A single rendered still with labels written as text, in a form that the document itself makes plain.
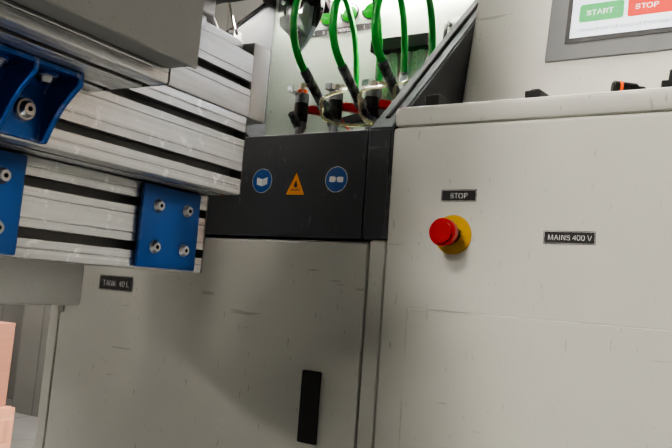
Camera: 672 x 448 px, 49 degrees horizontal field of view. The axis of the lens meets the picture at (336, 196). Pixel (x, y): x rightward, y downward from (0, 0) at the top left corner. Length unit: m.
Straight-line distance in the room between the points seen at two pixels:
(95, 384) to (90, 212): 0.69
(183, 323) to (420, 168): 0.48
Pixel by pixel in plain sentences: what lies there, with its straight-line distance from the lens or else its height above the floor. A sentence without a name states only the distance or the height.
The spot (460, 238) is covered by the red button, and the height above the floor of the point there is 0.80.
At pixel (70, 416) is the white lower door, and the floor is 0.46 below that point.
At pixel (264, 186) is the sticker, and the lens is 1.15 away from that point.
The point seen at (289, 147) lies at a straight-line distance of 1.13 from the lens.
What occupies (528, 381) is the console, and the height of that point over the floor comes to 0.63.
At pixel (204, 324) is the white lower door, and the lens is 1.20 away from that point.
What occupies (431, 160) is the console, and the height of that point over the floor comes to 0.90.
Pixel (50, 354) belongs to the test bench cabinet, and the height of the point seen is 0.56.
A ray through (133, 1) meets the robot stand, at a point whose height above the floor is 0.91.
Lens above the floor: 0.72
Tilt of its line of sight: 7 degrees up
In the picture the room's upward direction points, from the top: 4 degrees clockwise
